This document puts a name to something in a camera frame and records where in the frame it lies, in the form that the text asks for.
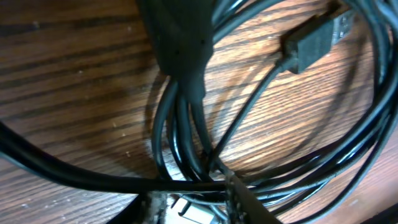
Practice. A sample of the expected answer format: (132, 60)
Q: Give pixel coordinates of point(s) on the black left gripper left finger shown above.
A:
(148, 208)

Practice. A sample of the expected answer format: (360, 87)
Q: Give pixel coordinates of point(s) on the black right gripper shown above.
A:
(181, 33)

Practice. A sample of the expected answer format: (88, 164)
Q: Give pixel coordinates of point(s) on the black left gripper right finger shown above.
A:
(242, 205)

